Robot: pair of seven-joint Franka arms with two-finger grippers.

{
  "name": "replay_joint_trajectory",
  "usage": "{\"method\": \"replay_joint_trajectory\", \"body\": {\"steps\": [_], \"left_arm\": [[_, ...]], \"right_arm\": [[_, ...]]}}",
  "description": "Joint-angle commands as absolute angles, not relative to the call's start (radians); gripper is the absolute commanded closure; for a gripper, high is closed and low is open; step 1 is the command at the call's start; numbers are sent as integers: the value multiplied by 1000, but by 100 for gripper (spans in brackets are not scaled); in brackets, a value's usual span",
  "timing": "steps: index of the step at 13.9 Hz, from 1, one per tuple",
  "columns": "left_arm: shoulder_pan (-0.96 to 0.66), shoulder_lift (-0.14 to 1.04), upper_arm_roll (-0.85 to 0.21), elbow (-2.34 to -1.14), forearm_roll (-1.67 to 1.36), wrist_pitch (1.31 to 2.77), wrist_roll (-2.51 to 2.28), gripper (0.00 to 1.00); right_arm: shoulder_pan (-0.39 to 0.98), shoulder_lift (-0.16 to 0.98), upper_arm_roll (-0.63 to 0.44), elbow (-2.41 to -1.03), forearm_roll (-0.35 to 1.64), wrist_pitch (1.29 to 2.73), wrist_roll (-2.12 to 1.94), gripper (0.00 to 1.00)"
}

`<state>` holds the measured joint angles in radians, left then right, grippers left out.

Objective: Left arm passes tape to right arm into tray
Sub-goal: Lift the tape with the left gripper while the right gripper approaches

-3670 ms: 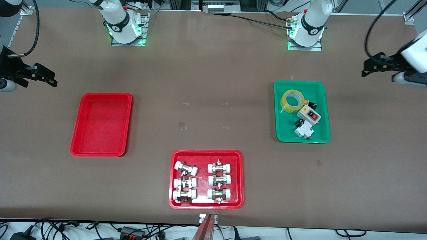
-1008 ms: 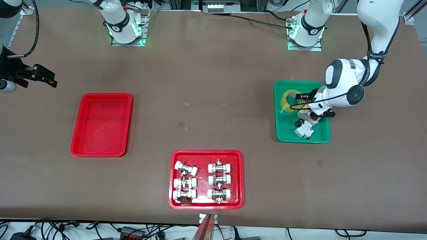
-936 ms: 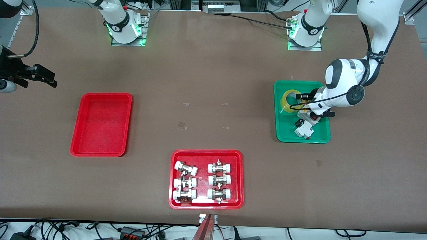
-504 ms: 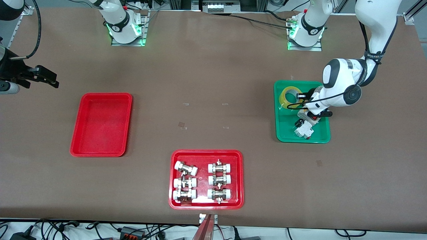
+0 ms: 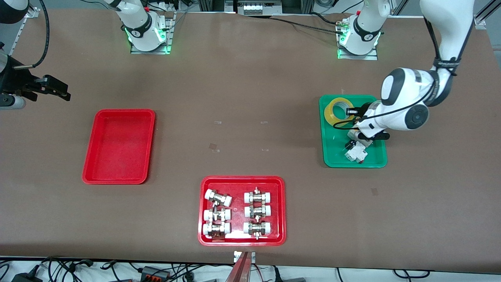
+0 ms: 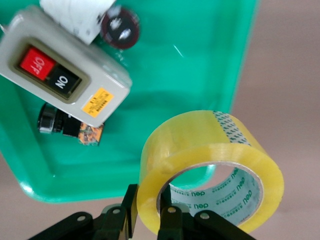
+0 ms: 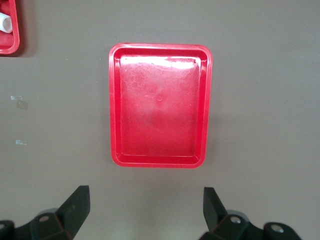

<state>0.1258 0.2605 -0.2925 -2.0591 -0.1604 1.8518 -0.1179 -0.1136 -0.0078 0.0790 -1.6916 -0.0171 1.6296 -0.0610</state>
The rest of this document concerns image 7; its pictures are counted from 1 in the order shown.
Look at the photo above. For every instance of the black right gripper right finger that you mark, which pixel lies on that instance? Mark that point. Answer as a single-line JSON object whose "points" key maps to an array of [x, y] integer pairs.
{"points": [[215, 212]]}

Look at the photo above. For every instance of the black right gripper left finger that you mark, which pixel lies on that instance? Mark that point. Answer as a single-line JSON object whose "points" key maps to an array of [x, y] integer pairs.
{"points": [[72, 210]]}

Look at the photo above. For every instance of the clear tape strip mark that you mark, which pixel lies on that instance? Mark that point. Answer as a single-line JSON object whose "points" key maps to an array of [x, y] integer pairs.
{"points": [[21, 142], [16, 97]]}

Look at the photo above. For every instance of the red plastic tray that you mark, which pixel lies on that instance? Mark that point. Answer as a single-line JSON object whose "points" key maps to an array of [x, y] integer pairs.
{"points": [[158, 112], [7, 43]]}

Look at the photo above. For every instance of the brown tape patch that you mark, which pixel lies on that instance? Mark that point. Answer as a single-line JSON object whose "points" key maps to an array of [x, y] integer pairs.
{"points": [[22, 105]]}

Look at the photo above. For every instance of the white metal pipe fitting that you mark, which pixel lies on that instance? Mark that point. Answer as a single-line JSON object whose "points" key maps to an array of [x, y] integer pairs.
{"points": [[5, 23]]}

